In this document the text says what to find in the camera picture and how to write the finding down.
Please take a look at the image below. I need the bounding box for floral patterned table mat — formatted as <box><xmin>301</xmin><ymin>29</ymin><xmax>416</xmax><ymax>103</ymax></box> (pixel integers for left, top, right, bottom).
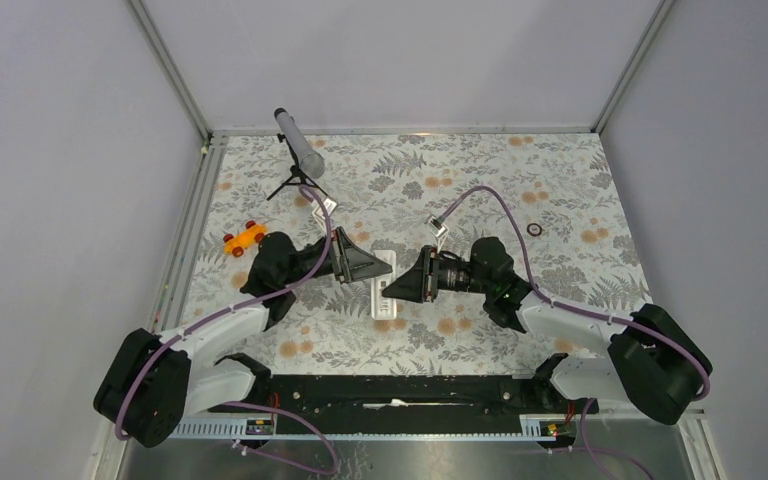
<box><xmin>156</xmin><ymin>134</ymin><xmax>651</xmax><ymax>375</ymax></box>

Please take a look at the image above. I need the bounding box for orange toy car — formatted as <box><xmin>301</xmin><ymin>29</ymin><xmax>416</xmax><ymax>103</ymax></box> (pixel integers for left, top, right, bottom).
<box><xmin>223</xmin><ymin>221</ymin><xmax>269</xmax><ymax>257</ymax></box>

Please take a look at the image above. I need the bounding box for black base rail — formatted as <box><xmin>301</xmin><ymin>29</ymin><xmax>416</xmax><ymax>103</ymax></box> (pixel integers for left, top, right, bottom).
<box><xmin>251</xmin><ymin>374</ymin><xmax>558</xmax><ymax>437</ymax></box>

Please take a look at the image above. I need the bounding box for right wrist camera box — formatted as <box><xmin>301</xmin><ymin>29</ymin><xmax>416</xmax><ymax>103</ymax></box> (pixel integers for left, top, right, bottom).
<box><xmin>425</xmin><ymin>215</ymin><xmax>449</xmax><ymax>242</ymax></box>

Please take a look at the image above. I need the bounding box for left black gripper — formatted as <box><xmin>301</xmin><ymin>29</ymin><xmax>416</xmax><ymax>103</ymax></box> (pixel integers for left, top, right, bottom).
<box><xmin>281</xmin><ymin>227</ymin><xmax>392</xmax><ymax>286</ymax></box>

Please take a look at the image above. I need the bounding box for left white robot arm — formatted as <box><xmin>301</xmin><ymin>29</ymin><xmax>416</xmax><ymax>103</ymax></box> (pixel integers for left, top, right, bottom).
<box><xmin>93</xmin><ymin>227</ymin><xmax>395</xmax><ymax>447</ymax></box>

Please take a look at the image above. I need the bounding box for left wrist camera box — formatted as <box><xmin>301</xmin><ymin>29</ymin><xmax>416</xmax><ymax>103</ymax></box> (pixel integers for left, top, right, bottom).
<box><xmin>312</xmin><ymin>197</ymin><xmax>340</xmax><ymax>230</ymax></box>

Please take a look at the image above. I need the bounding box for grey microphone on tripod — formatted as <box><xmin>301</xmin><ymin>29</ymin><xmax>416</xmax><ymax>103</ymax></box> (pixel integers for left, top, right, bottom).
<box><xmin>266</xmin><ymin>107</ymin><xmax>327</xmax><ymax>201</ymax></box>

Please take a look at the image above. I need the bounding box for white AC remote control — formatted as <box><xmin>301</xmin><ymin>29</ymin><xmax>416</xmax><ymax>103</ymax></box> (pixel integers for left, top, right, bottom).
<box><xmin>370</xmin><ymin>250</ymin><xmax>397</xmax><ymax>321</ymax></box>

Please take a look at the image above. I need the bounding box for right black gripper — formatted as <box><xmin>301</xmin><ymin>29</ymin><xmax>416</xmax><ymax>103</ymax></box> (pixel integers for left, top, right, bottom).
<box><xmin>383</xmin><ymin>245</ymin><xmax>494</xmax><ymax>303</ymax></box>

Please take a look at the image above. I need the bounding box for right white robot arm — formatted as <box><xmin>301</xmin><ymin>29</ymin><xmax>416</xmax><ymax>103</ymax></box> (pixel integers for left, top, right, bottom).
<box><xmin>381</xmin><ymin>237</ymin><xmax>713</xmax><ymax>425</ymax></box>

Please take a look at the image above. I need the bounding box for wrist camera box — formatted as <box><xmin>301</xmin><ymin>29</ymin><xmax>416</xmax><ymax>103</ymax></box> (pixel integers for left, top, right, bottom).
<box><xmin>425</xmin><ymin>215</ymin><xmax>449</xmax><ymax>242</ymax></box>
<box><xmin>312</xmin><ymin>197</ymin><xmax>340</xmax><ymax>230</ymax></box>

